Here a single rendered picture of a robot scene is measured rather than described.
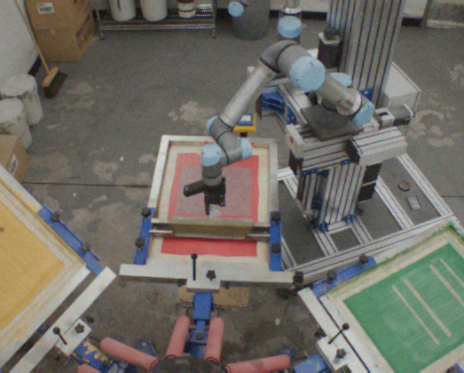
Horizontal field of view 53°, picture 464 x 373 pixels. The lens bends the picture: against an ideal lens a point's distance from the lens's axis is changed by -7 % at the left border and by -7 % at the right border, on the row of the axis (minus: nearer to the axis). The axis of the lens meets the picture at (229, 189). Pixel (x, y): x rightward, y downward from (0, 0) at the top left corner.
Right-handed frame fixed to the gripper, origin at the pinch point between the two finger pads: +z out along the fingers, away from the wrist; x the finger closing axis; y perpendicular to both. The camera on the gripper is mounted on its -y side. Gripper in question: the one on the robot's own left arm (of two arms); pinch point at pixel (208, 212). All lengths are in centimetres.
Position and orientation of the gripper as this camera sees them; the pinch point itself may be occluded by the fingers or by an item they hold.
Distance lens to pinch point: 202.5
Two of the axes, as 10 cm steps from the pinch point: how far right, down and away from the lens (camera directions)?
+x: 0.5, -7.5, 6.6
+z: 0.0, 6.7, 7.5
